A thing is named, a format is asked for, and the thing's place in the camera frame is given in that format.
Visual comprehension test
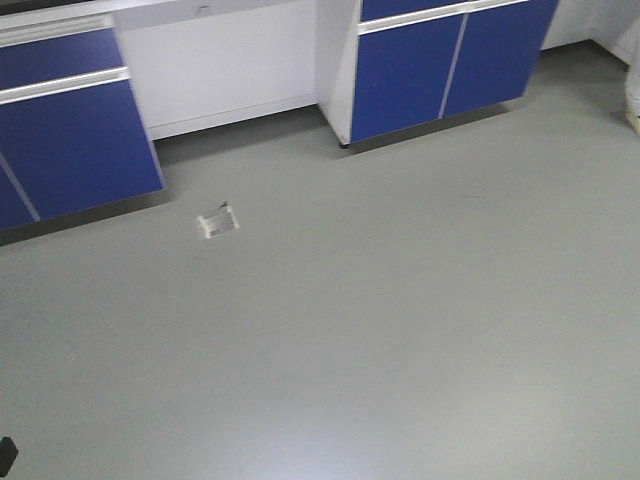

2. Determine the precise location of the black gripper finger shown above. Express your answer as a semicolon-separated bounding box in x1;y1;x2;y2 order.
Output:
0;437;19;475

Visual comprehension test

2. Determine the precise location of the blue cabinet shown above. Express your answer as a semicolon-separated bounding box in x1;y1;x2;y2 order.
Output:
315;0;558;148
1;15;164;230

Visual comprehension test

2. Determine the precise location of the white object at right edge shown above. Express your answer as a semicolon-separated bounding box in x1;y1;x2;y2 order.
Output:
621;18;639;134

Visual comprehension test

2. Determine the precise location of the floor outlet box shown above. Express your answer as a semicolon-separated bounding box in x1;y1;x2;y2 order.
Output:
197;202;239;239

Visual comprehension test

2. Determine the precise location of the left blue cabinet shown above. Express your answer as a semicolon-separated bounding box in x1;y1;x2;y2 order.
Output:
1;15;164;230

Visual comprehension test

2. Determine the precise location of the right blue cabinet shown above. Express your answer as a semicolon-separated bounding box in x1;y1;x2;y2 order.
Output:
315;0;558;148

